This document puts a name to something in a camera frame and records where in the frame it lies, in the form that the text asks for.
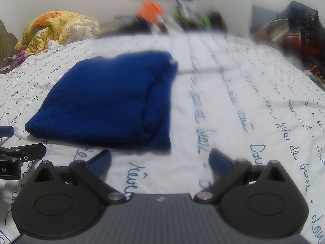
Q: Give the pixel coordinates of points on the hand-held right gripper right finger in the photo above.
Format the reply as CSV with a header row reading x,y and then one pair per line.
x,y
219,161

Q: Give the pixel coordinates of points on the black cloth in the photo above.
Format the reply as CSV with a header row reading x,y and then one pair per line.
x,y
132,26

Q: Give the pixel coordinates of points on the green plastic bag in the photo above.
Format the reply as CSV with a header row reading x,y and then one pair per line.
x,y
177,14

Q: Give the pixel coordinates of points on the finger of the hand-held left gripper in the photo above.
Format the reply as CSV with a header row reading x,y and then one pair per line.
x,y
30,151
6,131

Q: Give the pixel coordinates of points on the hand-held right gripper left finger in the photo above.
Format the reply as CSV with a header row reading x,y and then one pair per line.
x,y
100,162

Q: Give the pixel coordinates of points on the dark camouflage bag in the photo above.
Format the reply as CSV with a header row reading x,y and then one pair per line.
x,y
217,20

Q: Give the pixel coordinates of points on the yellow quilt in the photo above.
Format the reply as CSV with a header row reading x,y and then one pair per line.
x,y
50,28

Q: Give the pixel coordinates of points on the pile of dark clothes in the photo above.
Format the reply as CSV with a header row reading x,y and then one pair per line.
x,y
302,30

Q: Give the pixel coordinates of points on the brown headboard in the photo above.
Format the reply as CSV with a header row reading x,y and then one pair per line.
x,y
7,43

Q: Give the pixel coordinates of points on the purple cloth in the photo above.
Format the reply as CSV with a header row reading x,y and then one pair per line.
x,y
21,52

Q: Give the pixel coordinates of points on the blue sweater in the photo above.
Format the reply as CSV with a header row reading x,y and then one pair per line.
x,y
101,101

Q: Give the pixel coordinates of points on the floral patterned bag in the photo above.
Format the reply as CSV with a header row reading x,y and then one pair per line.
x,y
189,9

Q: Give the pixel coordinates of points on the grey panel board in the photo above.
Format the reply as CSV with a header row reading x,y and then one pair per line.
x,y
261,17

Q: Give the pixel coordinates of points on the white printed bed sheet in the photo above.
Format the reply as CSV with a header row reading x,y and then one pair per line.
x,y
254,94

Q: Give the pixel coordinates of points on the orange plastic bag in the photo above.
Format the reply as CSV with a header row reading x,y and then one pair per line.
x,y
149,10

